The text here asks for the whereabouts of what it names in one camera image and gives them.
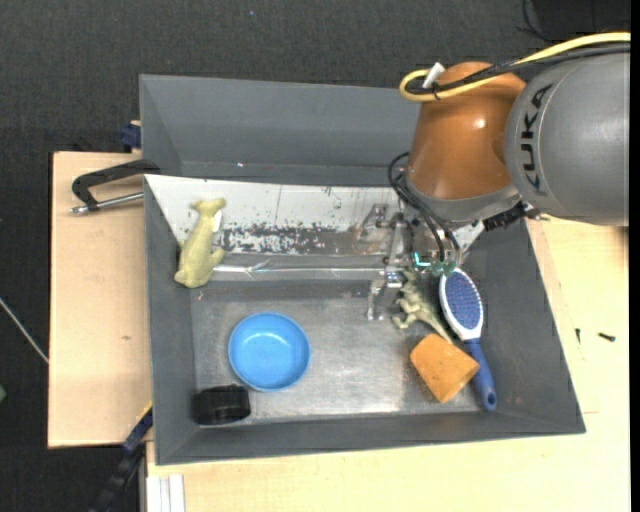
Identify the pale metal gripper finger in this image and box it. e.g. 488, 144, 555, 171
366, 271, 404, 322
359, 203, 397, 255

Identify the grey-green toy dinosaur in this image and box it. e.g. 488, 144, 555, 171
390, 271, 454, 344

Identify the grey metal bin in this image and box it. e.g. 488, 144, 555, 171
138, 73, 588, 467

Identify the blue and white hairbrush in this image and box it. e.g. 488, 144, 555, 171
438, 267, 498, 413

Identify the orange sponge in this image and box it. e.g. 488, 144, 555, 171
408, 333, 482, 405

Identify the blue bowl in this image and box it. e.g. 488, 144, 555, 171
227, 311, 312, 393

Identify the yellow-green toy animal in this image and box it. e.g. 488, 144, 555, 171
172, 197, 228, 290

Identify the black round cap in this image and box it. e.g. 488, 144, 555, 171
192, 384, 252, 427

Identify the pale wood flat board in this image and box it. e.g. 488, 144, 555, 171
46, 150, 157, 449

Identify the black cylinder on white bracket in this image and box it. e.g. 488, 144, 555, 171
448, 200, 551, 252

